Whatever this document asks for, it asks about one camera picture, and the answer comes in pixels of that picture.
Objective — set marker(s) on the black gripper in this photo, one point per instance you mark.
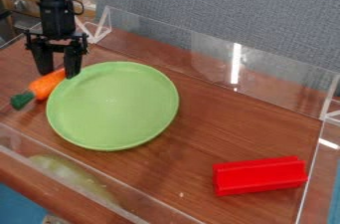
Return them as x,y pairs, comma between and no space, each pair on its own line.
57,17

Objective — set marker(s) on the orange toy carrot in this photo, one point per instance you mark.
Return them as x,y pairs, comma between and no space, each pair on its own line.
39,89

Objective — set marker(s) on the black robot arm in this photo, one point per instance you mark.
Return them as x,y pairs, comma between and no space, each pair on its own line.
57,38

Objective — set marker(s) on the wooden shelf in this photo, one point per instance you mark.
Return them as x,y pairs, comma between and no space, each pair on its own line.
25,7

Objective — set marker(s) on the green plastic plate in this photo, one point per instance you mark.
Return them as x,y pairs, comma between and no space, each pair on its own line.
115,107

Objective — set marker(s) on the red plastic block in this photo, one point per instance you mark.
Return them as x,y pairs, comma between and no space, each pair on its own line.
257,175

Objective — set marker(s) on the clear acrylic enclosure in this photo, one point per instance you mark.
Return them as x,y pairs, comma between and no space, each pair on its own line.
249,105

